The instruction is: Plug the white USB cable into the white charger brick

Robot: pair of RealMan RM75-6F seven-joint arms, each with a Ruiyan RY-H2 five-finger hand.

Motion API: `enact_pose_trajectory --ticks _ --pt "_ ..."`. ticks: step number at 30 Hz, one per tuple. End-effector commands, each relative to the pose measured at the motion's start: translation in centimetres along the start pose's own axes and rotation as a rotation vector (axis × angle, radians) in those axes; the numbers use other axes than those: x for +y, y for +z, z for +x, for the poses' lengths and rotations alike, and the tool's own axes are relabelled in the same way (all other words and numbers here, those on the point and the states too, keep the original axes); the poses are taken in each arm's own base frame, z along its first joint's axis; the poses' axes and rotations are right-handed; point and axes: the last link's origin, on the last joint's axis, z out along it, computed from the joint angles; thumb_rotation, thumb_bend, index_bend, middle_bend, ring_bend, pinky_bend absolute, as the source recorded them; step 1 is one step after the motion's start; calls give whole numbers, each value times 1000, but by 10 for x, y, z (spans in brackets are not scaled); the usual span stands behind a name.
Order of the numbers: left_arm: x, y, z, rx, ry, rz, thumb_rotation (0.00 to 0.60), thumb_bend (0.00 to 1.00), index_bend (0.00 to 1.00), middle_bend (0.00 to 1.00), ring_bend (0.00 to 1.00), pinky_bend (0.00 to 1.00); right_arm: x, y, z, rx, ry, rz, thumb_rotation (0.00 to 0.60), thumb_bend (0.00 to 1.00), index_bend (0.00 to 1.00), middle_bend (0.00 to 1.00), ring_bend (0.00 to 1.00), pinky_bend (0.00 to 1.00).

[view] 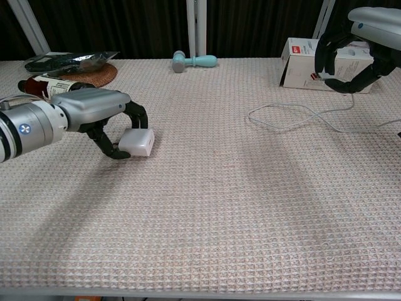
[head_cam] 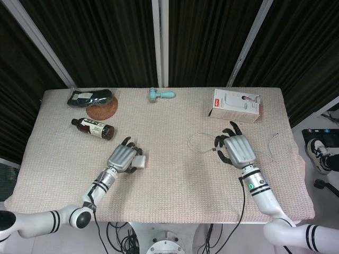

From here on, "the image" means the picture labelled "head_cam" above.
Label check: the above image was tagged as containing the white charger cube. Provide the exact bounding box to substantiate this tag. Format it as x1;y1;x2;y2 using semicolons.
131;155;147;169

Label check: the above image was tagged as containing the aluminium frame post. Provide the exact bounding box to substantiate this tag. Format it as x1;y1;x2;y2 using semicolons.
151;0;170;88
226;0;275;88
4;0;78;89

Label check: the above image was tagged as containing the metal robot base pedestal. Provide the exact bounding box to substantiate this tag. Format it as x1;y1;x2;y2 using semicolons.
131;222;198;254

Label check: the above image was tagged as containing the white cable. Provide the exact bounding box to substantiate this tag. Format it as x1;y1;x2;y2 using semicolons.
186;132;280;162

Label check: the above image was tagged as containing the black pleated curtain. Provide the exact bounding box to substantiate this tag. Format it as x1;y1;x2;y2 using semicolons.
0;0;339;170

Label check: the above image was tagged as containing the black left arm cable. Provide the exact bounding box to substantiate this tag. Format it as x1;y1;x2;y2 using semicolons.
86;178;110;254

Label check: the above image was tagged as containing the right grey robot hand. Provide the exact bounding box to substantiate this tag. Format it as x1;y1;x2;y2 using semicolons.
213;121;257;170

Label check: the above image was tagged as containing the brown glass bottle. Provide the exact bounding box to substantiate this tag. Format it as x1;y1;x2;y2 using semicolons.
70;117;115;141

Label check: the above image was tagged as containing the teal massage hammer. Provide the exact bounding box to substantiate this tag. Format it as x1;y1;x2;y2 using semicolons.
147;87;176;102

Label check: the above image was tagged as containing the black item in plastic bag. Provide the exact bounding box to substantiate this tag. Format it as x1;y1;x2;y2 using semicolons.
66;89;113;108

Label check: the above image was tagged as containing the black trouser leg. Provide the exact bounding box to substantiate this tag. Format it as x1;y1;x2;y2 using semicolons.
323;154;339;173

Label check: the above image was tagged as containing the black floor cable bundle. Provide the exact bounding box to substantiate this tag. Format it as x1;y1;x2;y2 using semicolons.
202;223;216;254
105;221;140;254

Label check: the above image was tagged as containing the black and white sneaker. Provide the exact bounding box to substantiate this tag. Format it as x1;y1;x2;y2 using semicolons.
306;138;332;175

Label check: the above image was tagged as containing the black chair base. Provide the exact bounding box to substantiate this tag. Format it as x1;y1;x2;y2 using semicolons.
313;178;339;199

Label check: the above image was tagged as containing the round woven brown coaster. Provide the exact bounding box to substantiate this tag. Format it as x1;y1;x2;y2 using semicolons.
85;95;119;121

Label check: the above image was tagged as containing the black flat device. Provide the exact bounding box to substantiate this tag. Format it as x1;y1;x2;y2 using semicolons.
301;128;339;149

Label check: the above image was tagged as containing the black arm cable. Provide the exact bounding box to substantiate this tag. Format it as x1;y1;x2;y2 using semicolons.
86;178;110;254
227;176;246;254

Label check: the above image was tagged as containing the pink waffle tablecloth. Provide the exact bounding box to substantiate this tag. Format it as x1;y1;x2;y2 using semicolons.
4;87;316;225

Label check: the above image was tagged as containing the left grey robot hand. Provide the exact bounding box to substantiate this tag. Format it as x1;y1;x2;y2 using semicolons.
106;136;144;175

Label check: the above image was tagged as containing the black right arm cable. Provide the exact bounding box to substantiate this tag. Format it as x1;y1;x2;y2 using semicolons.
227;176;246;254

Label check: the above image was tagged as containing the white product carton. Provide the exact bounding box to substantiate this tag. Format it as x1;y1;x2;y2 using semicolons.
207;88;263;124

